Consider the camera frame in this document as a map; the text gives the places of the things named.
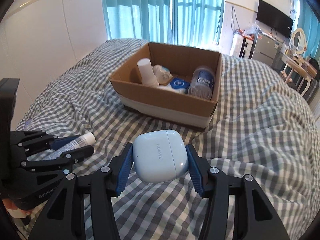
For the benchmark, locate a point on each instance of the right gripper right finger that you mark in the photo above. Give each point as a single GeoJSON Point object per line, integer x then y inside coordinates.
{"type": "Point", "coordinates": [254, 215]}

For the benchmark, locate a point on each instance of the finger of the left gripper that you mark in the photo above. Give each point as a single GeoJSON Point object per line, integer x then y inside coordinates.
{"type": "Point", "coordinates": [60, 142]}
{"type": "Point", "coordinates": [75, 156]}

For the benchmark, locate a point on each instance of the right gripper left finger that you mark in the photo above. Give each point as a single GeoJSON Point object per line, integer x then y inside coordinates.
{"type": "Point", "coordinates": [63, 215]}

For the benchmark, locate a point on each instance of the silver cream tube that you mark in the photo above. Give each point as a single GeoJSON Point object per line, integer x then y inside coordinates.
{"type": "Point", "coordinates": [83, 140]}

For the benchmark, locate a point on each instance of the white earbuds charging case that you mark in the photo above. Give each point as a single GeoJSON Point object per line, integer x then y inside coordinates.
{"type": "Point", "coordinates": [160, 156]}

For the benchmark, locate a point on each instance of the white plug-in night light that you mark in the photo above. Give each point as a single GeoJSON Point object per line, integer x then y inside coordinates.
{"type": "Point", "coordinates": [146, 71]}

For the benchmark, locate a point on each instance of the blue floral tissue pack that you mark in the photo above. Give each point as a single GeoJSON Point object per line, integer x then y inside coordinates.
{"type": "Point", "coordinates": [176, 85]}

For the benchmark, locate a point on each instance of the gingham checked duvet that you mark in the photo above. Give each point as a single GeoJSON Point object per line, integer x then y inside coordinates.
{"type": "Point", "coordinates": [260, 127]}

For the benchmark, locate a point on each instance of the brown cardboard box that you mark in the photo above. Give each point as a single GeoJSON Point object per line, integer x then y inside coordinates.
{"type": "Point", "coordinates": [183, 109]}

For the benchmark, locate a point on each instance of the clear cotton swab jar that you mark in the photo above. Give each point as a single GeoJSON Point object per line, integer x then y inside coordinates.
{"type": "Point", "coordinates": [202, 83]}

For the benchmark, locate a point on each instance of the white dressing table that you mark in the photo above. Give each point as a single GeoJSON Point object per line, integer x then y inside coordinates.
{"type": "Point", "coordinates": [300, 75]}

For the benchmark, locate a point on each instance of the black bag on table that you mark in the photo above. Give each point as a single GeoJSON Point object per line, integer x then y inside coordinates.
{"type": "Point", "coordinates": [315, 64]}

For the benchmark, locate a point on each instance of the silver mini fridge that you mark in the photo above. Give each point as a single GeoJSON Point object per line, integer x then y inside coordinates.
{"type": "Point", "coordinates": [264, 49]}

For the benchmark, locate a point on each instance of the white suitcase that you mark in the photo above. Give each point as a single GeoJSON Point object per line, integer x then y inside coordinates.
{"type": "Point", "coordinates": [241, 46]}

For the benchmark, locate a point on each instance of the teal window curtains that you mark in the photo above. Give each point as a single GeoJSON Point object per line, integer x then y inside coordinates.
{"type": "Point", "coordinates": [195, 23]}

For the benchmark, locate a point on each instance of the white oval vanity mirror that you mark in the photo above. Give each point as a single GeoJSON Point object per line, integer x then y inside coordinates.
{"type": "Point", "coordinates": [298, 40]}

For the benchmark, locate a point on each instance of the teal side curtain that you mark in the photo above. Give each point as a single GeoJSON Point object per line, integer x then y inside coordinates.
{"type": "Point", "coordinates": [310, 24]}

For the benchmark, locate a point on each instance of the black wall television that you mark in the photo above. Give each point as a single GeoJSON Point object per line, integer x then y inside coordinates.
{"type": "Point", "coordinates": [274, 18]}

